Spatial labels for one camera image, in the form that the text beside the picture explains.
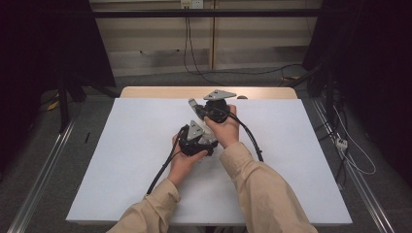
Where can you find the person's right hand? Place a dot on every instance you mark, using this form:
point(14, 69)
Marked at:
point(226, 132)

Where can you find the glass jar with white lid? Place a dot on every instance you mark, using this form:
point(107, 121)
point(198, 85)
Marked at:
point(209, 137)

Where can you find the light wooden table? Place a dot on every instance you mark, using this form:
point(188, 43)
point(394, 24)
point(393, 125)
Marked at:
point(162, 92)

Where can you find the person's left hand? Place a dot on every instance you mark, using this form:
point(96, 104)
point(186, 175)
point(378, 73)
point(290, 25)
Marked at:
point(181, 168)

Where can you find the yellow floor tape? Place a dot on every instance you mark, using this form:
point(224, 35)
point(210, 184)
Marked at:
point(53, 105)

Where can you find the black horizontal bar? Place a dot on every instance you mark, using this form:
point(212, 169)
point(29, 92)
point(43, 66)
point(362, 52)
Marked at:
point(207, 13)

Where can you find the black metal stand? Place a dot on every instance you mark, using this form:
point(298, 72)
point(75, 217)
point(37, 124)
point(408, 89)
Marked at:
point(63, 100)
point(327, 84)

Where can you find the aluminium floor rail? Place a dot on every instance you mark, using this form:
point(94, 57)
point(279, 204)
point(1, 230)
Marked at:
point(359, 184)
point(39, 181)

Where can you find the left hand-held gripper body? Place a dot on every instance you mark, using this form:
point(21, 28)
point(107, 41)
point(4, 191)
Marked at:
point(193, 142)

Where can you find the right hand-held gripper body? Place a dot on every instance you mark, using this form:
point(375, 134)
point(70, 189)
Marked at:
point(217, 108)

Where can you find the black curtain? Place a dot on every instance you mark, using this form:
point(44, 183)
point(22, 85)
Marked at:
point(372, 64)
point(39, 48)

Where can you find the white wall socket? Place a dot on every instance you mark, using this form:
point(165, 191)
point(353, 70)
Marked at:
point(191, 3)

